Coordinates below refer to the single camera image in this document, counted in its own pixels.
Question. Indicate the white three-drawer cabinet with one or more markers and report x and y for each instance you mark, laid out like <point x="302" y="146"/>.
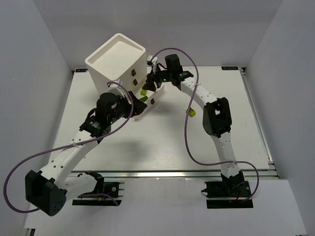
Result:
<point x="119" y="59"/>

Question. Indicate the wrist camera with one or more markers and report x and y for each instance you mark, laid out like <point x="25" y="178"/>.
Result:
<point x="115" y="88"/>
<point x="152" y="62"/>

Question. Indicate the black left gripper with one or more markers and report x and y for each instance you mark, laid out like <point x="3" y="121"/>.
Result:
<point x="134" y="106"/>

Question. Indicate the yellow-green brick from plate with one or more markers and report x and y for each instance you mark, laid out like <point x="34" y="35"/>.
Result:
<point x="191" y="112"/>

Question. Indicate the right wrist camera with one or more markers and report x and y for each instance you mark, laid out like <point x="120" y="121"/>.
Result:
<point x="152" y="62"/>

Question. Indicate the yellow-green and green lego stack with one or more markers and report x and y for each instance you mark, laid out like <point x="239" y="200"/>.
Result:
<point x="143" y="99"/>

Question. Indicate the aluminium table rail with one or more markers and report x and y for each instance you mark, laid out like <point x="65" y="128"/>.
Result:
<point x="248" y="174"/>

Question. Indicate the blue label sticker right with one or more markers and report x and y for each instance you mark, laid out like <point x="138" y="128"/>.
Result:
<point x="229" y="68"/>

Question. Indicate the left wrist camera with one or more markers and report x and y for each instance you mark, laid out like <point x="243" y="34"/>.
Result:
<point x="115" y="88"/>

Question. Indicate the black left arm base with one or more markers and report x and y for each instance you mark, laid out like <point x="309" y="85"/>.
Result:
<point x="104" y="194"/>

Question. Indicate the blue label sticker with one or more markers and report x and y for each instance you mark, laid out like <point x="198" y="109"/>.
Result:
<point x="229" y="68"/>
<point x="81" y="70"/>

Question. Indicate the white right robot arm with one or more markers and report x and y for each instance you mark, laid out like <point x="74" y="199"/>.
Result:
<point x="216" y="118"/>

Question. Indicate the blue label sticker left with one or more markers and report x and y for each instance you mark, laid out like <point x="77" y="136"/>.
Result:
<point x="81" y="70"/>

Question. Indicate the yellow-green lego brick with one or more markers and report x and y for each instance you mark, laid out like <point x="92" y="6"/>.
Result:
<point x="143" y="92"/>

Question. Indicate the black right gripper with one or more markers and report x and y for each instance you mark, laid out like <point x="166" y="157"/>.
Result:
<point x="152" y="80"/>

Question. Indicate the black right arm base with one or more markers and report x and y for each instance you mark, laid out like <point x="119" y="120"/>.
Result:
<point x="218" y="196"/>

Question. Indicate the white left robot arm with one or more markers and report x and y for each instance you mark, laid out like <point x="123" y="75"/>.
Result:
<point x="50" y="188"/>

